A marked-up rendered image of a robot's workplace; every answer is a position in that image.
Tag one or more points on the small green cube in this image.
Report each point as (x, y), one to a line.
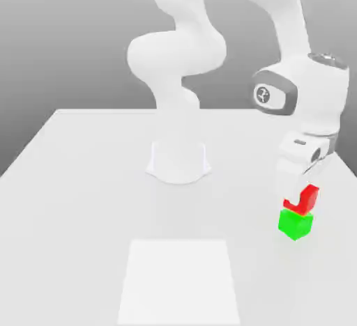
(295, 224)

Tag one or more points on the small red cube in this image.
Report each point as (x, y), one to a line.
(309, 198)

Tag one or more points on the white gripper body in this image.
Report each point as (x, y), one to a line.
(291, 175)

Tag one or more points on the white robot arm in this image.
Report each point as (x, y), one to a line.
(178, 53)

